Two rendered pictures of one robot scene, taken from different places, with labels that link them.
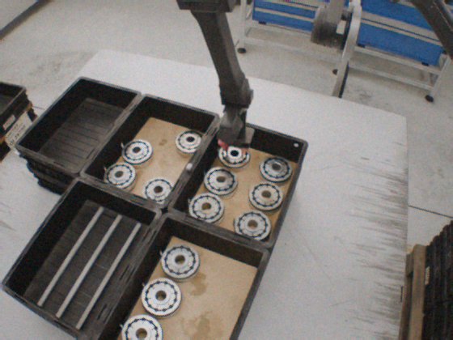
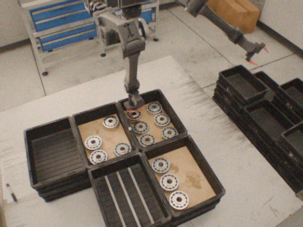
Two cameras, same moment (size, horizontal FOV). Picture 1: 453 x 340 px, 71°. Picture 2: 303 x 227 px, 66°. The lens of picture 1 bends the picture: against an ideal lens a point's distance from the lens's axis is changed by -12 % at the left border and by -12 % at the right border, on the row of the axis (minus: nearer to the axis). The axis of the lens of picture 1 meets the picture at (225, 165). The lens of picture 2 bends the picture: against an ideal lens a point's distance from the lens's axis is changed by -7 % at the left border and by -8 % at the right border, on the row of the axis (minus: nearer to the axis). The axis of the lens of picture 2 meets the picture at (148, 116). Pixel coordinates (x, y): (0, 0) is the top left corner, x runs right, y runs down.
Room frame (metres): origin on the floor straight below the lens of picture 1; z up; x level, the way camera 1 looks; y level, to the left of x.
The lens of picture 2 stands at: (-0.04, 0.63, 2.08)
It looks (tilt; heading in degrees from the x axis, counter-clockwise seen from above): 50 degrees down; 315
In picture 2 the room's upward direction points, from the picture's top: 1 degrees clockwise
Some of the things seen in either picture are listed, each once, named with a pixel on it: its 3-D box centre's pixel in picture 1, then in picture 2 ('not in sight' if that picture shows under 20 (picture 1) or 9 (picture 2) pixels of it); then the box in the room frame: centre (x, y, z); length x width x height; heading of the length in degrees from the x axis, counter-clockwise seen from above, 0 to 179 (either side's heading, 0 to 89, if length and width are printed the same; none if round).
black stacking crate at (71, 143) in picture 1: (82, 130); (55, 154); (0.85, 0.51, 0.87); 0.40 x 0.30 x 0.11; 159
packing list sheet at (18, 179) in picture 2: not in sight; (18, 174); (1.00, 0.75, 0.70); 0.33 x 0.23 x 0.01; 163
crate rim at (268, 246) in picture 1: (243, 176); (151, 117); (0.63, -0.05, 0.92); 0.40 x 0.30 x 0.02; 159
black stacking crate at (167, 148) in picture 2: (184, 306); (180, 177); (0.26, 0.09, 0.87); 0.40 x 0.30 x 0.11; 159
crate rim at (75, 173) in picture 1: (78, 120); (52, 149); (0.85, 0.51, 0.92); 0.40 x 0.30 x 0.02; 159
